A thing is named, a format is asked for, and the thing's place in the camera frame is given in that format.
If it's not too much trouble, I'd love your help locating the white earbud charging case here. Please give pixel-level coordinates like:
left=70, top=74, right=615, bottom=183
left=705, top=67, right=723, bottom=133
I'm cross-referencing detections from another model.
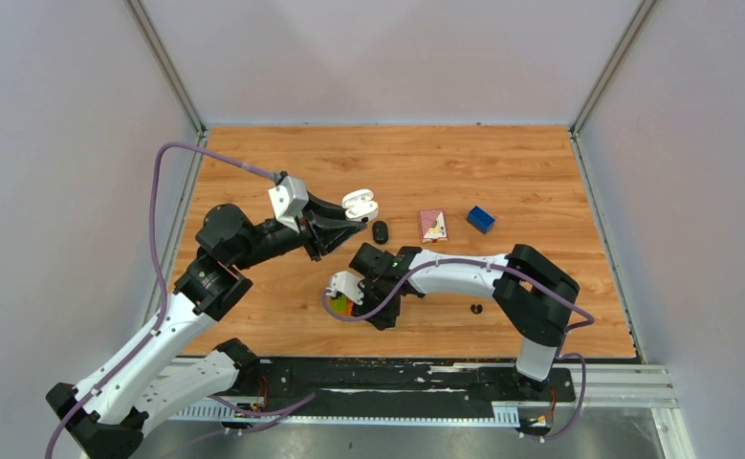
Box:
left=341, top=188, right=379, bottom=222

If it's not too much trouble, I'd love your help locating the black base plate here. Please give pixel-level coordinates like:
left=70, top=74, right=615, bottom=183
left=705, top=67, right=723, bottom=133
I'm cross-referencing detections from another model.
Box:
left=222, top=357, right=577, bottom=414

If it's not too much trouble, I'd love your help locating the orange half ring block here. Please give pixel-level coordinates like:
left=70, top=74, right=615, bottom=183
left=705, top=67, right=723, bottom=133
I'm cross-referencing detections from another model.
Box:
left=331, top=296, right=354, bottom=317

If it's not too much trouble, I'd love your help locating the green toy brick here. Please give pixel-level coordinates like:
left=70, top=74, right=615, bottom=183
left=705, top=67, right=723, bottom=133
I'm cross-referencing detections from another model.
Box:
left=330, top=295, right=347, bottom=315

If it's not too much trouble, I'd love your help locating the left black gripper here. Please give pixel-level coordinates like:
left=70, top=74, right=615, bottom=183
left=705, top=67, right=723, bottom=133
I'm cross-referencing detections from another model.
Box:
left=233, top=186, right=368, bottom=271

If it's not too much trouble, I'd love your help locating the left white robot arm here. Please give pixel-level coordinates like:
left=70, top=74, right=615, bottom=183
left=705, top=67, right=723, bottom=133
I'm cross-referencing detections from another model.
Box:
left=46, top=186, right=378, bottom=458

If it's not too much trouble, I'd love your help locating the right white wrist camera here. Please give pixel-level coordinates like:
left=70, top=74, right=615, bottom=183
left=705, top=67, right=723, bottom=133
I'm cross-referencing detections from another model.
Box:
left=327, top=271, right=363, bottom=305

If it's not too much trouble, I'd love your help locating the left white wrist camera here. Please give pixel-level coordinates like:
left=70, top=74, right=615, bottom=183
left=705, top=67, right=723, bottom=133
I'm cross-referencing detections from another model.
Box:
left=268, top=176, right=309, bottom=233

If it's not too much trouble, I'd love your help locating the black earbud case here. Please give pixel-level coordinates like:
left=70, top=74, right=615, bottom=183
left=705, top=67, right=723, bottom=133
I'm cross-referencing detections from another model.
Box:
left=372, top=221, right=389, bottom=245

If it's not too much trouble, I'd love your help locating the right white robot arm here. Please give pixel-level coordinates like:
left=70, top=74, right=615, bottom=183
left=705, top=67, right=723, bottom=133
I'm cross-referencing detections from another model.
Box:
left=327, top=243, right=580, bottom=400

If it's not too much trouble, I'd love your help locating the blue toy brick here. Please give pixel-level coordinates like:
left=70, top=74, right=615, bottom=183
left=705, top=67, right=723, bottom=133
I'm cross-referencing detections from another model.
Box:
left=466, top=206, right=495, bottom=234

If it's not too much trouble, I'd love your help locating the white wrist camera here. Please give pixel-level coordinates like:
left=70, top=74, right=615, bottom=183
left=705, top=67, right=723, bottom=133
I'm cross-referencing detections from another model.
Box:
left=327, top=271, right=363, bottom=305
left=268, top=176, right=309, bottom=233

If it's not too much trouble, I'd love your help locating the playing card box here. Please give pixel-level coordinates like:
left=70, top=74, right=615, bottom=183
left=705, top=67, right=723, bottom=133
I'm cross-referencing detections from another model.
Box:
left=418, top=208, right=448, bottom=244

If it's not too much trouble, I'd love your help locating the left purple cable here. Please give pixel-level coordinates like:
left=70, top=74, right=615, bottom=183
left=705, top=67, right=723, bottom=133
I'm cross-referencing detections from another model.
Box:
left=44, top=142, right=278, bottom=459

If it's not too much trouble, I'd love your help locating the slotted cable duct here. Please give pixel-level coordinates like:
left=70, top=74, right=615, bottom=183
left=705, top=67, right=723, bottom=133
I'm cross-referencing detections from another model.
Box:
left=169, top=400, right=520, bottom=428

